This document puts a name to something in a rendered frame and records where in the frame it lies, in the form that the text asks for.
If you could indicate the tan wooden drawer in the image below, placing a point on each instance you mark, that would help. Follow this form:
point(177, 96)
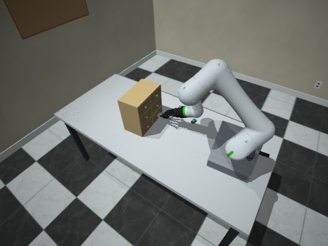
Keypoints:
point(154, 116)
point(155, 95)
point(144, 106)
point(145, 117)
point(146, 126)
point(156, 105)

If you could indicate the brown chest of drawers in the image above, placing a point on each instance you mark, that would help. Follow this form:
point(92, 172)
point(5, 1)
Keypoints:
point(131, 100)

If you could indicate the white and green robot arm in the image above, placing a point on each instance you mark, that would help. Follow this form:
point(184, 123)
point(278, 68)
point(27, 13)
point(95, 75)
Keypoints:
point(216, 75)

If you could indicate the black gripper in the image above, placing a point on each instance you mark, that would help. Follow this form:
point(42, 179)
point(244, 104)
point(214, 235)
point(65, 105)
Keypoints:
point(169, 114)

